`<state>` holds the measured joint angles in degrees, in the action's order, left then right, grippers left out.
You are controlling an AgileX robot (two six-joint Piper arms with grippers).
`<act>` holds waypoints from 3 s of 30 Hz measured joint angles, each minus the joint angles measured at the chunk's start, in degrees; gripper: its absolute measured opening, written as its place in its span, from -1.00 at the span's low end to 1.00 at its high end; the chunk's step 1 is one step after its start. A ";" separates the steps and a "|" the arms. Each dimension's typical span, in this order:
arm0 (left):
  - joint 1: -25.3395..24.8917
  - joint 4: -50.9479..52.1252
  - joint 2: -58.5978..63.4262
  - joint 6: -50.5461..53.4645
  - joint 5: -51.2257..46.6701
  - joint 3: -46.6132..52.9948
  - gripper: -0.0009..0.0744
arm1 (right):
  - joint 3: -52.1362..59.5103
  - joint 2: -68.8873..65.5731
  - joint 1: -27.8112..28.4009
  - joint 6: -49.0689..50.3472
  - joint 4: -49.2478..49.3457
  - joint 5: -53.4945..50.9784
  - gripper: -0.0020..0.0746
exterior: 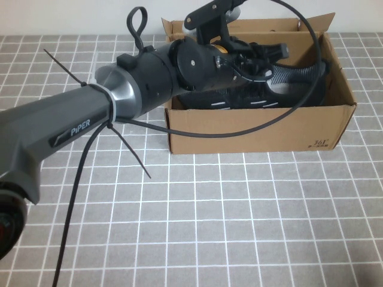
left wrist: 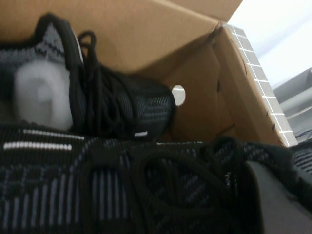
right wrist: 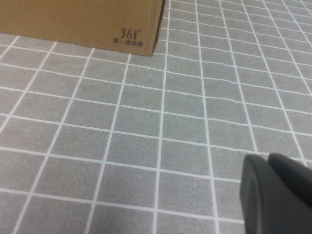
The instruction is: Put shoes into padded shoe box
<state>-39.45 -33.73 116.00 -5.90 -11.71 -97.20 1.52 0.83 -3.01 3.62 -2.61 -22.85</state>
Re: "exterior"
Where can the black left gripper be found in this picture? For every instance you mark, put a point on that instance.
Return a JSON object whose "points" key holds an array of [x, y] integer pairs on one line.
{"points": [[236, 64]]}

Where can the black knit sneaker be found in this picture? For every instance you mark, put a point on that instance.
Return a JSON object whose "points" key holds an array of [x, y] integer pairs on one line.
{"points": [[239, 95]]}

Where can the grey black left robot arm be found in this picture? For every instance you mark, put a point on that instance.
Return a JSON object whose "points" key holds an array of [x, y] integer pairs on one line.
{"points": [[60, 119]]}

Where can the brown cardboard shoe box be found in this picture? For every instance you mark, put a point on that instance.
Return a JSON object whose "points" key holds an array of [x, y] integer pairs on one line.
{"points": [[254, 134]]}

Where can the white zip tie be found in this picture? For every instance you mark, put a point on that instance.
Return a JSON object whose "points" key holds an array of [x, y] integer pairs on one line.
{"points": [[112, 101]]}

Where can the grey white-grid tablecloth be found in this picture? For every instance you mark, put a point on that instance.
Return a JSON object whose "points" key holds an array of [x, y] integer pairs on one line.
{"points": [[239, 224]]}

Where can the black zip tie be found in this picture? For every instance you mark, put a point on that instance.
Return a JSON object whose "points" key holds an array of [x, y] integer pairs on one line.
{"points": [[66, 66], [131, 154]]}

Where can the black wrist camera mount bracket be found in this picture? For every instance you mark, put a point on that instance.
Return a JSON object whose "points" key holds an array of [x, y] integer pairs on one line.
{"points": [[209, 18]]}

